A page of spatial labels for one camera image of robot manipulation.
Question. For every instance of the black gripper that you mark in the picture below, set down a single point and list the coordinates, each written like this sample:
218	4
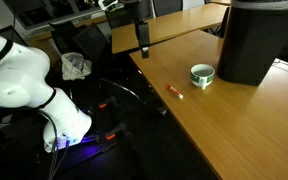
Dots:
138	9

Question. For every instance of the white mug with green band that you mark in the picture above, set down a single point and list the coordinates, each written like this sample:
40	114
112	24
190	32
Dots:
202	75

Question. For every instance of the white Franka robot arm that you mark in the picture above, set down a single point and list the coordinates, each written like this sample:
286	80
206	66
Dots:
20	83

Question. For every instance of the black chair backrest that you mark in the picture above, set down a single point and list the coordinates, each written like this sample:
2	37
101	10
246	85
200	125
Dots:
167	6

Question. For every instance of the black office chair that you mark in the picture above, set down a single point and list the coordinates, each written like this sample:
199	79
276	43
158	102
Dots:
94	50

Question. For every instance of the red marker with white cap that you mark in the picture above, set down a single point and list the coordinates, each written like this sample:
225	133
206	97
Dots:
174	91

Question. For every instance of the black clamp with orange tip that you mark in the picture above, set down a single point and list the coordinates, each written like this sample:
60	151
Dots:
109	101
116	130

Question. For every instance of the crumpled white plastic bag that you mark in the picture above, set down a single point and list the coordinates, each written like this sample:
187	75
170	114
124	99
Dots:
75	66

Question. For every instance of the large black bin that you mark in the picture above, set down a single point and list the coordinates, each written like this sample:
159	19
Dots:
255	40

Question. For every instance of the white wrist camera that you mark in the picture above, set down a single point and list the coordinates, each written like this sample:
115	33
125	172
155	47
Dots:
108	3

